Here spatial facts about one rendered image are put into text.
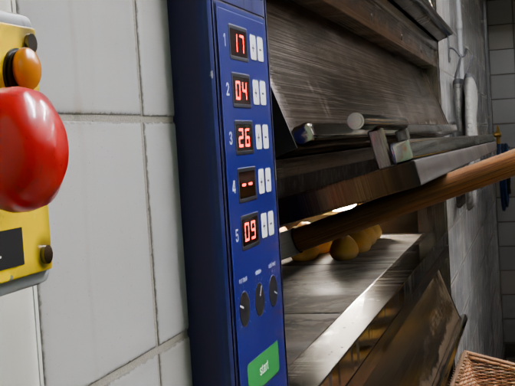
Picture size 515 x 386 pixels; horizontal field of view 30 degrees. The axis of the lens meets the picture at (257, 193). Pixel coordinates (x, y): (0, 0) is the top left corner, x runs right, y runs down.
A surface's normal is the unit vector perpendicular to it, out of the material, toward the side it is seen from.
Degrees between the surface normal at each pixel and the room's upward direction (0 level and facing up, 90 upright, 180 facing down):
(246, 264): 90
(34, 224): 90
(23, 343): 90
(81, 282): 90
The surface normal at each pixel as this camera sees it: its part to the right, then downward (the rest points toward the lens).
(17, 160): 0.64, 0.14
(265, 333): 0.96, -0.04
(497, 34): -0.27, 0.07
